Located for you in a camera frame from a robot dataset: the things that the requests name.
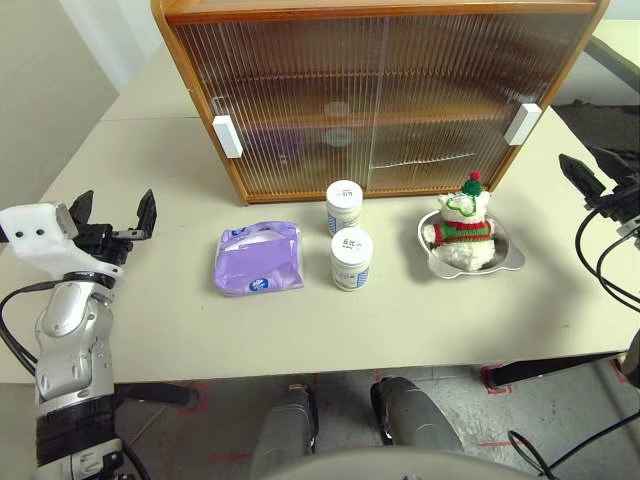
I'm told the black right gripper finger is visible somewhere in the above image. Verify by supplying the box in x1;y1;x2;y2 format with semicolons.
558;153;608;202
588;145;640;185

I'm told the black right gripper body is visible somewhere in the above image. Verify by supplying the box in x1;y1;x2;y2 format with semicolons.
583;173;640;229

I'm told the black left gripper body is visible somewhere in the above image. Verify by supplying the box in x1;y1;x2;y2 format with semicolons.
73;222;152;270

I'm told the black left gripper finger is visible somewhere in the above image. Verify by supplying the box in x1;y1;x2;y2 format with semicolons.
133;187;160;232
68;188;96;235

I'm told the white door handle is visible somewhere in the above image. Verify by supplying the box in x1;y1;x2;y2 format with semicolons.
211;113;245;160
503;103;543;147

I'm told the white plush bear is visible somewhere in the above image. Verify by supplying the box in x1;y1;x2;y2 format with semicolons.
429;170;497;274

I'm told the ribbed clear sliding door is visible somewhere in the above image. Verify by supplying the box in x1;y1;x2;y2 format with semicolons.
367;14;596;194
172;17;386;199

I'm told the white jar with blue label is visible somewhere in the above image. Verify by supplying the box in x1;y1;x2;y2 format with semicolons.
329;227;374;292
324;179;365;237

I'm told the wooden cabinet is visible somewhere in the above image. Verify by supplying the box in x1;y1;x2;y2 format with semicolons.
151;0;612;205

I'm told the purple tissue pack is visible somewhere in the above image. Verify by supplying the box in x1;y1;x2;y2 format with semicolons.
213;220;306;299

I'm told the black table leg bar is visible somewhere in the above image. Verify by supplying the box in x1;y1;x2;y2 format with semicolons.
485;351;627;392
113;381;201;410

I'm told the dark grey rounded shape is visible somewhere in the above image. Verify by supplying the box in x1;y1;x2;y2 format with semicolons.
249;383;320;480
370;375;464;452

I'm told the silver robot torso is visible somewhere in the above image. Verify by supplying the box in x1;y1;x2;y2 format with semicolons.
294;446;556;480

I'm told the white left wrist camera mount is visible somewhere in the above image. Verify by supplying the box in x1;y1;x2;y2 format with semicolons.
0;201;125;289

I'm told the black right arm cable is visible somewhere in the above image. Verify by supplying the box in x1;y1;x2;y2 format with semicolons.
574;203;640;314

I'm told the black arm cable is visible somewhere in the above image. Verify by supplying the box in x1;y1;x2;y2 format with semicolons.
574;203;640;314
0;280;61;376

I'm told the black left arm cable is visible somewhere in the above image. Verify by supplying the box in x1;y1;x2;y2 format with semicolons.
0;280;61;376

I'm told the thin black cable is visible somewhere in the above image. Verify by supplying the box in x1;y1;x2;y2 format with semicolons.
507;410;640;477

